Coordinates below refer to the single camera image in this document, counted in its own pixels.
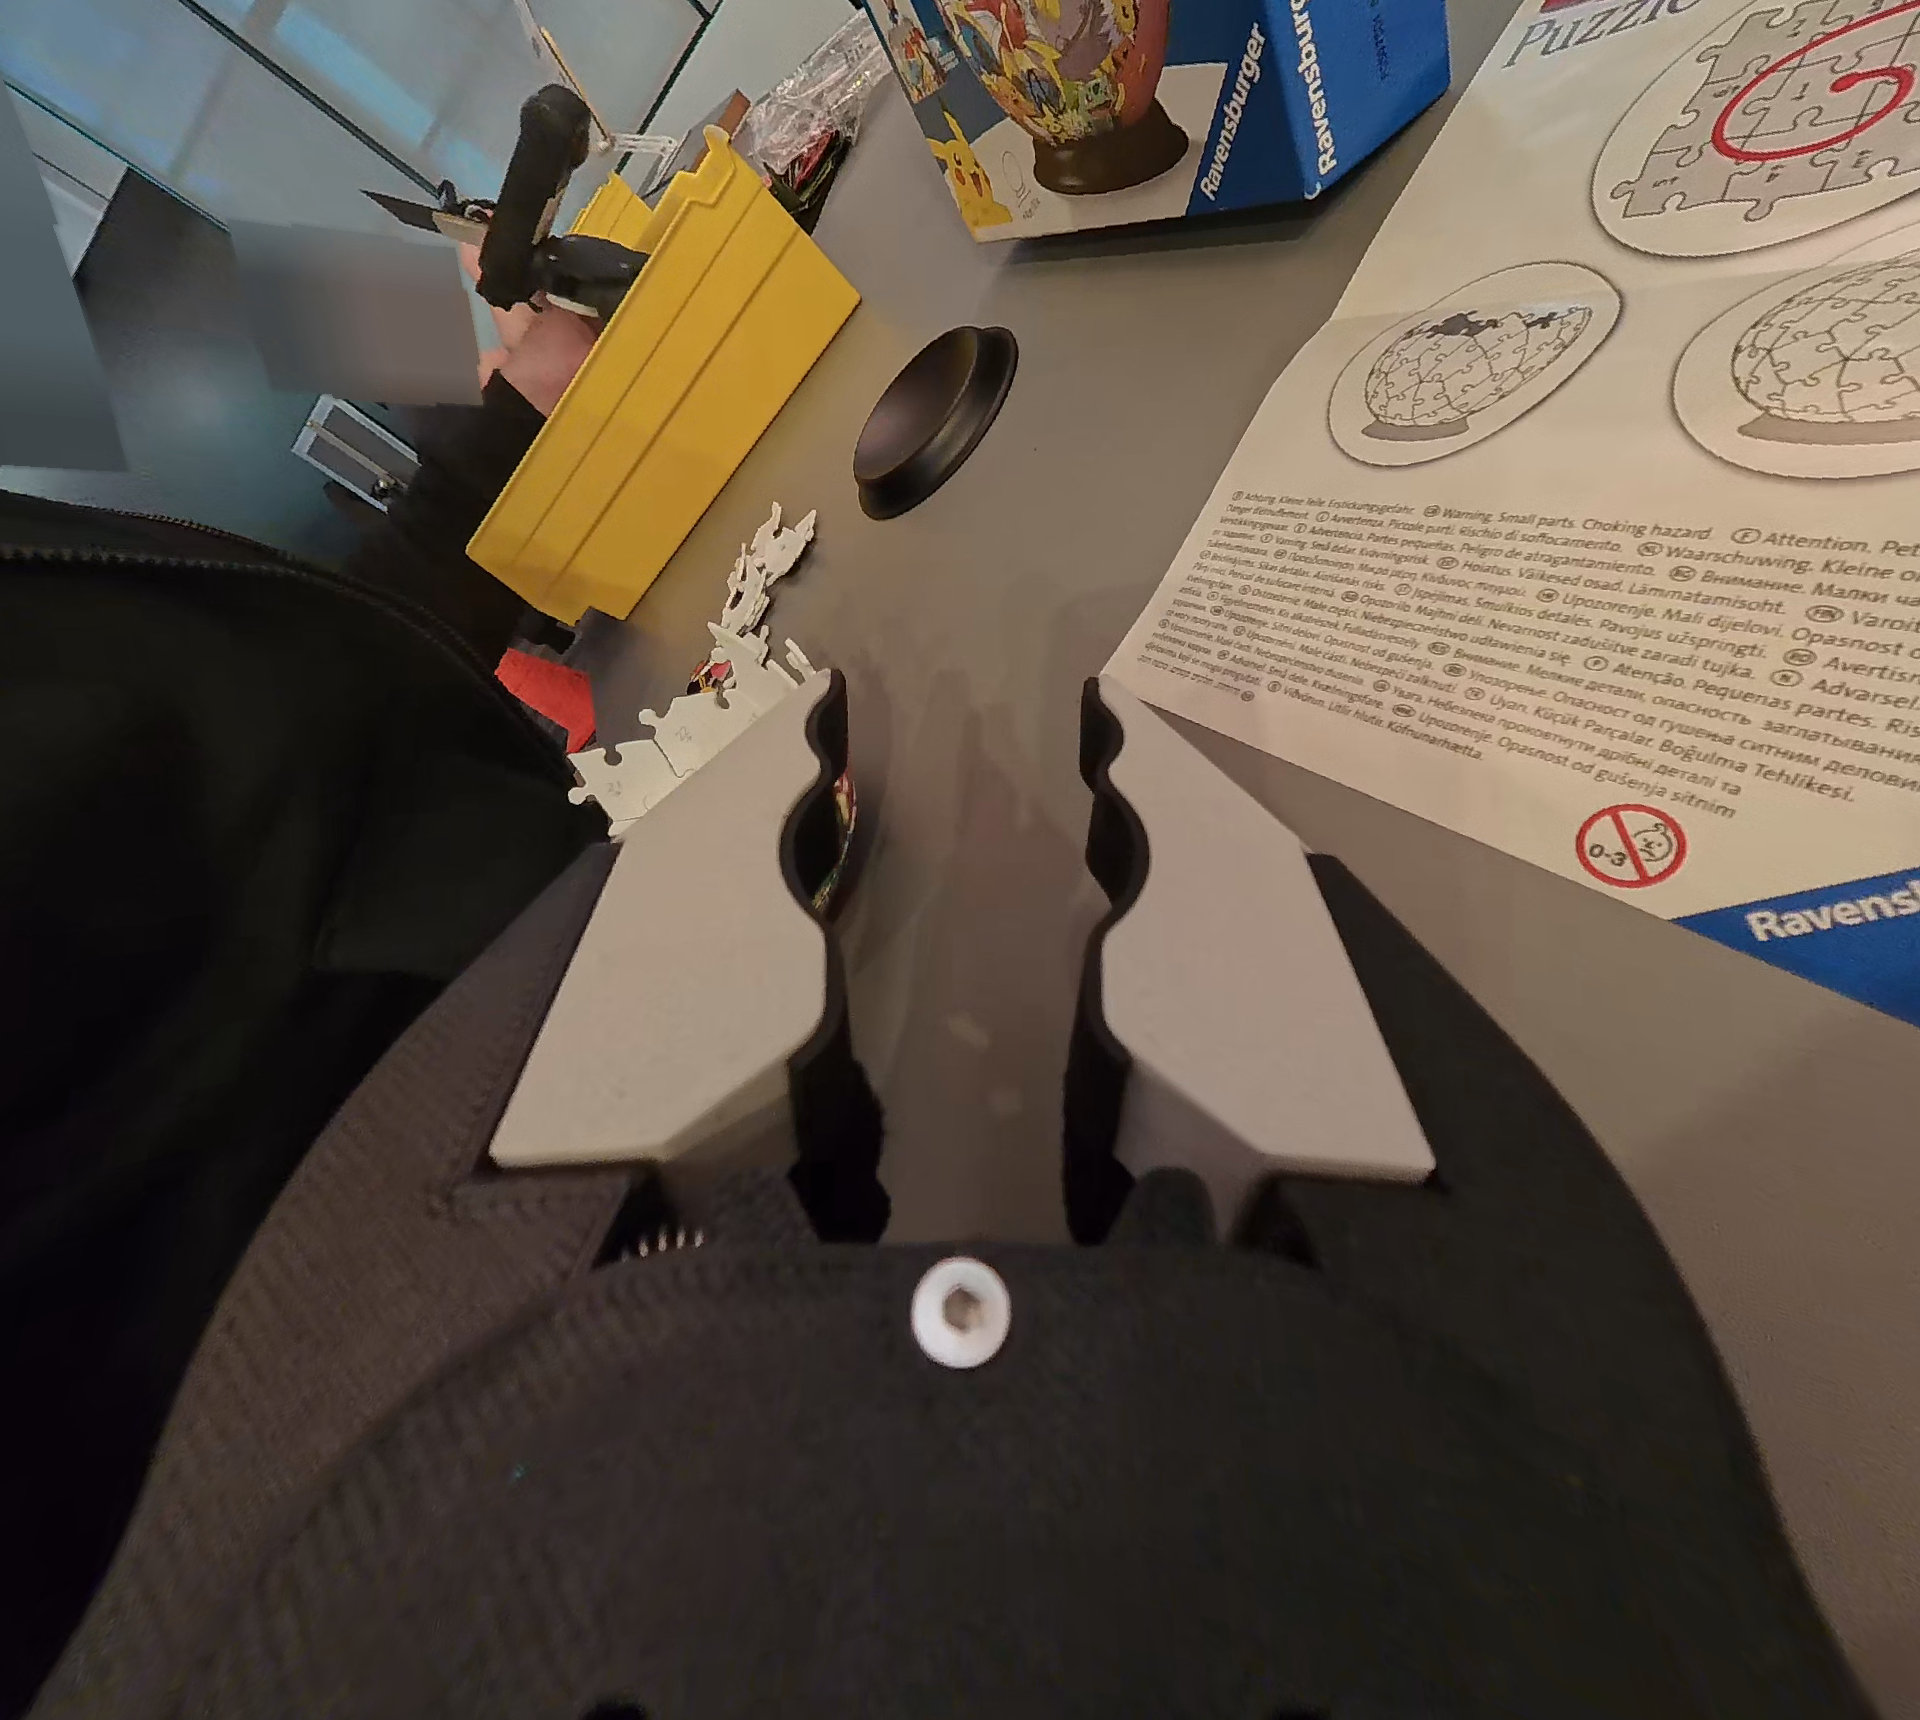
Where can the person's black jacket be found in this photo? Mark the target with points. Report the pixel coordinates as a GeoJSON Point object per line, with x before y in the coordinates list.
{"type": "Point", "coordinates": [181, 1001]}

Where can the person's left forearm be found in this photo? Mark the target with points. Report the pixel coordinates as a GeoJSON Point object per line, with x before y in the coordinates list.
{"type": "Point", "coordinates": [434, 504]}

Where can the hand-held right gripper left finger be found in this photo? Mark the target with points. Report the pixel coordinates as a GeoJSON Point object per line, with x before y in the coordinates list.
{"type": "Point", "coordinates": [675, 1001]}

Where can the large black panel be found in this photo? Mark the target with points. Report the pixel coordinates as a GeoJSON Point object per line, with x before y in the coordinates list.
{"type": "Point", "coordinates": [195, 445]}

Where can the half-built puzzle ball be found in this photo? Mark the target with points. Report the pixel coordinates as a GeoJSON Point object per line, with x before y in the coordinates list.
{"type": "Point", "coordinates": [691, 731]}

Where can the clear acrylic sign holder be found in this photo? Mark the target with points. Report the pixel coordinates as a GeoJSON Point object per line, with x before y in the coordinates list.
{"type": "Point", "coordinates": [540, 10]}

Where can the clear plastic bag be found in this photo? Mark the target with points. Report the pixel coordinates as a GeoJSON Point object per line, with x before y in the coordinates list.
{"type": "Point", "coordinates": [811, 114]}

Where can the yellow plastic bin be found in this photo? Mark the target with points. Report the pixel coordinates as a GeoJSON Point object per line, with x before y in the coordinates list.
{"type": "Point", "coordinates": [614, 213]}
{"type": "Point", "coordinates": [660, 400]}

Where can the grey equipment case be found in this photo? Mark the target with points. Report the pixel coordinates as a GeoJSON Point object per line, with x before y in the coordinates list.
{"type": "Point", "coordinates": [352, 445]}

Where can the black round ball stand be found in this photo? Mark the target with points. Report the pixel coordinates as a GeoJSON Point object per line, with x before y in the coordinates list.
{"type": "Point", "coordinates": [931, 422]}

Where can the paper instruction leaflet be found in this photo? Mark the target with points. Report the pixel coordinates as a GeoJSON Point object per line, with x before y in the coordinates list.
{"type": "Point", "coordinates": [1501, 581]}

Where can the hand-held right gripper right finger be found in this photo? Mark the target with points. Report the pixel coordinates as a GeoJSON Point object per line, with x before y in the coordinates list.
{"type": "Point", "coordinates": [1244, 1015]}

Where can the person's left hand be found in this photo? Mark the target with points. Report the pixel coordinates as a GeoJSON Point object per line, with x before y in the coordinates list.
{"type": "Point", "coordinates": [540, 363]}

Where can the thin side table top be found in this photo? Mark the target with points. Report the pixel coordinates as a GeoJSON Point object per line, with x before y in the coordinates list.
{"type": "Point", "coordinates": [428, 213]}

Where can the orange traffic cone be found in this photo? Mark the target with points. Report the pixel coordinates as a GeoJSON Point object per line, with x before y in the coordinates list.
{"type": "Point", "coordinates": [548, 700]}

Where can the blue puzzle box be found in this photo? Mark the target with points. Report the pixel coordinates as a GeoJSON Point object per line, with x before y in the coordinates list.
{"type": "Point", "coordinates": [1320, 25]}

